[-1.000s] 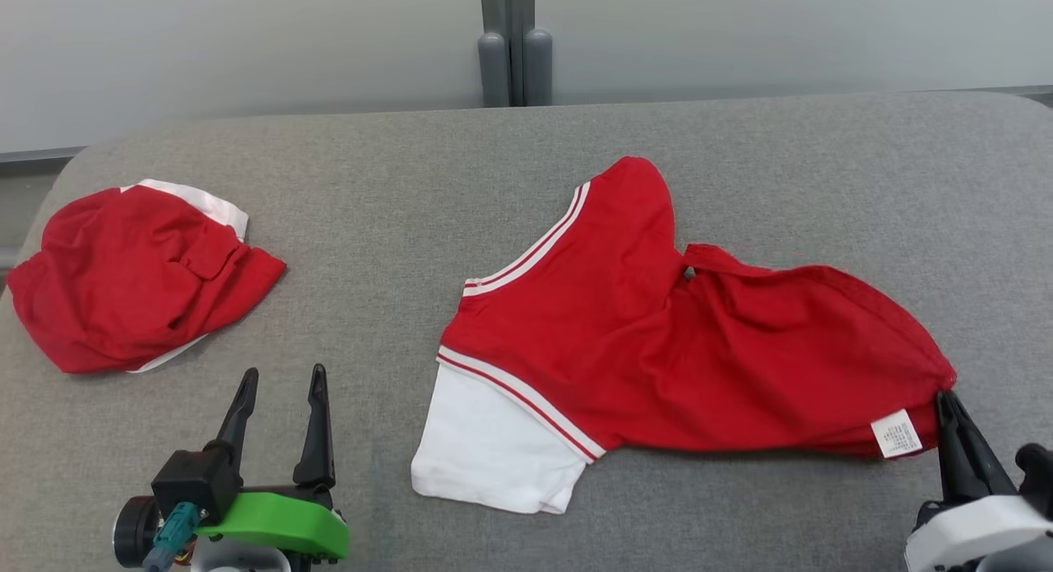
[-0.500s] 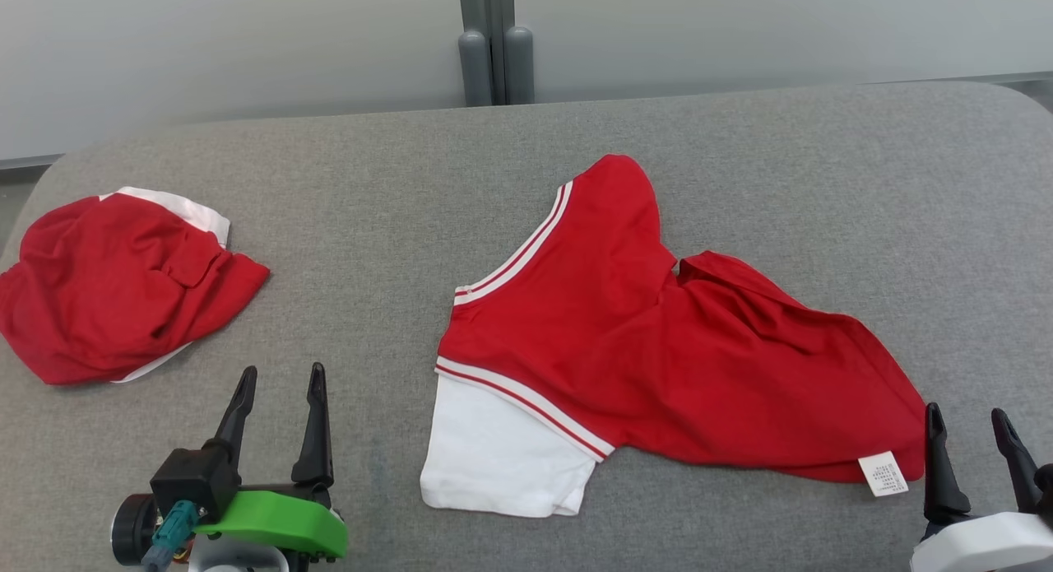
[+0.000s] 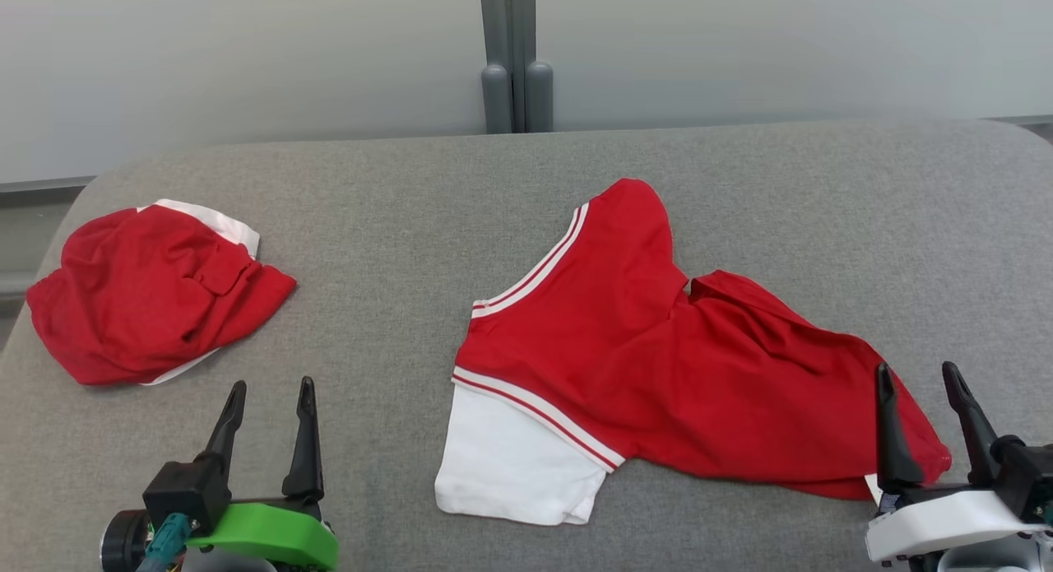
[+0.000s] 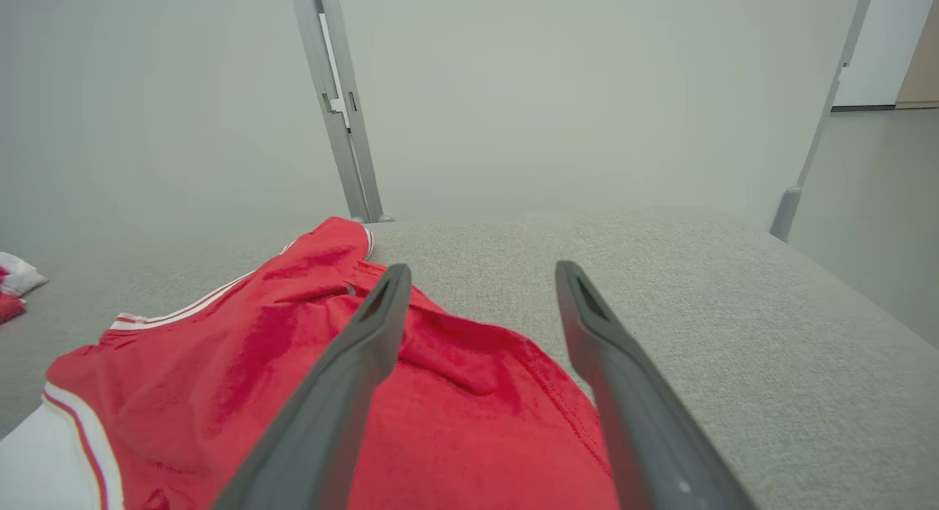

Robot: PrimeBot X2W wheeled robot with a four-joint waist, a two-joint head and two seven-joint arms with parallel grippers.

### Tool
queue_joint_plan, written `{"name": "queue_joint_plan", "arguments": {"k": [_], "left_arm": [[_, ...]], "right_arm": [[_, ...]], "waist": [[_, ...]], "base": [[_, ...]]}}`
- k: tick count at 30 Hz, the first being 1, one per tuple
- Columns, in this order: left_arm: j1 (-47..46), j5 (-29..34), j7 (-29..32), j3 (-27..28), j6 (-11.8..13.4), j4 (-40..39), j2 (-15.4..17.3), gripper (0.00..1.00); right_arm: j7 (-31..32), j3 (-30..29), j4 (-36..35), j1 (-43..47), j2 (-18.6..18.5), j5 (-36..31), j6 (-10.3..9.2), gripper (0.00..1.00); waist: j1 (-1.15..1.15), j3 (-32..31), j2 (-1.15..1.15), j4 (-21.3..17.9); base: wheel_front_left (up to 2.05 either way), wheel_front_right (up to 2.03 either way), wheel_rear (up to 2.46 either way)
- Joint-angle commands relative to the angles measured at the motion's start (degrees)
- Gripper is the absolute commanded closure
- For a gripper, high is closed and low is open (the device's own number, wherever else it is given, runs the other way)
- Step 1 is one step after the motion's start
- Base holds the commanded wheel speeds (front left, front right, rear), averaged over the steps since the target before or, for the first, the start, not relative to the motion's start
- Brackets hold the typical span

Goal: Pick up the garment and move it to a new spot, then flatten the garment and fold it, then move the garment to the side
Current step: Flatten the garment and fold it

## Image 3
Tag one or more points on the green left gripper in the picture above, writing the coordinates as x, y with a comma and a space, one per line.
271, 539

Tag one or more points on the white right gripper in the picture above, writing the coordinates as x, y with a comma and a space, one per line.
938, 523

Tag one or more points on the red shorts with white stripe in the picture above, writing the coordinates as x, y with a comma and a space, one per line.
140, 300

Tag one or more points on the red Bulls 23 jersey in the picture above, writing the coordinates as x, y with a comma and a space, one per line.
658, 366

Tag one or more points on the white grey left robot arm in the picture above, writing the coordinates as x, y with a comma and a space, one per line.
230, 565

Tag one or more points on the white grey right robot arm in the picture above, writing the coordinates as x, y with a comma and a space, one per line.
1004, 560

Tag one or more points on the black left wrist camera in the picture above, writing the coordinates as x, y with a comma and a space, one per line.
185, 494

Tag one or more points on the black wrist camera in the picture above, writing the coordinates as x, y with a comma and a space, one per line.
1028, 481
185, 494

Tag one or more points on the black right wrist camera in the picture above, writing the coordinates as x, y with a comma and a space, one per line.
1028, 481

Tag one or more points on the grey wall base rail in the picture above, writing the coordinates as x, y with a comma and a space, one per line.
1028, 120
41, 184

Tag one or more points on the grey partition post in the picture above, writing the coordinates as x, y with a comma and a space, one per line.
517, 53

